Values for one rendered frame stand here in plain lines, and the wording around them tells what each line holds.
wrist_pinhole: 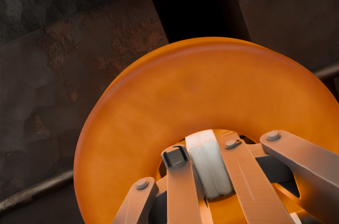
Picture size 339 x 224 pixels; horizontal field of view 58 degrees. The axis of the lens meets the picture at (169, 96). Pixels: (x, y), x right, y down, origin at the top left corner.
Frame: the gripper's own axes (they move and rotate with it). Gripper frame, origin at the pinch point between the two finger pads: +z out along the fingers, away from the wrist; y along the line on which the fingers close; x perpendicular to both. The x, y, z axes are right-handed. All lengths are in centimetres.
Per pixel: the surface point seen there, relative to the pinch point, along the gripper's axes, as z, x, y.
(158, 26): 7.2, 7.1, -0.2
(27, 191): 5.6, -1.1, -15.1
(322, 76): 5.3, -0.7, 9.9
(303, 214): -2.6, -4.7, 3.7
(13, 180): 6.9, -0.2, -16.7
